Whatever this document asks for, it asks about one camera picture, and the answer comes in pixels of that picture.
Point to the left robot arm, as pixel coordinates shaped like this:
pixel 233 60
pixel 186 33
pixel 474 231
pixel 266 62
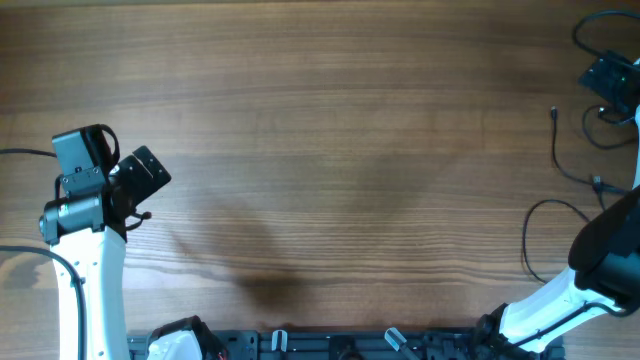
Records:
pixel 86 230

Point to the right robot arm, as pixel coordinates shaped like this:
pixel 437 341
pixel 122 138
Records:
pixel 602 278

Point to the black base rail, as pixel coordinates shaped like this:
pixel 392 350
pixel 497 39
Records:
pixel 431 344

